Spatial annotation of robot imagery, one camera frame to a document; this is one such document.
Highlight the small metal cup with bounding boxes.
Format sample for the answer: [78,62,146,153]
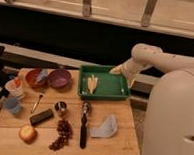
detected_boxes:
[54,101,67,117]

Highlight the blue plastic cup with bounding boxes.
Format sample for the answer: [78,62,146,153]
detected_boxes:
[3,97,21,114]

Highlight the black rectangular block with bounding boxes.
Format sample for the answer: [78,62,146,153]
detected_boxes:
[29,109,54,126]

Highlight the blue item in orange bowl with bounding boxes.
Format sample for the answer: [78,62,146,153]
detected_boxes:
[36,68,48,83]

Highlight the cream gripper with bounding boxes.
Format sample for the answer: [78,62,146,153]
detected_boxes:
[109,59,141,88]

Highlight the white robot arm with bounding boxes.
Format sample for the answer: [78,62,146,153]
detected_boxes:
[111,43,194,155]

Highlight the green plastic tray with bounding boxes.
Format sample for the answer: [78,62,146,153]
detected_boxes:
[77,65,131,101]

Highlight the white cup with carrot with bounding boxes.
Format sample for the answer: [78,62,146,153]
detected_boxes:
[5,77,24,98]

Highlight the purple bowl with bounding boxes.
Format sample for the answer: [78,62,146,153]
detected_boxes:
[47,68,72,88]

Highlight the small metal spoon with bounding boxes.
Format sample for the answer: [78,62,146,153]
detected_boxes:
[30,93,44,114]

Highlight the bunch of dark grapes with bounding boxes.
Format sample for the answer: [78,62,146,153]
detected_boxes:
[49,119,73,150]

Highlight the orange bowl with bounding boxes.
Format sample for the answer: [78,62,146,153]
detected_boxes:
[25,68,46,89]

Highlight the red yellow apple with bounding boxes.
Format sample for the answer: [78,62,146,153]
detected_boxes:
[18,125,36,142]

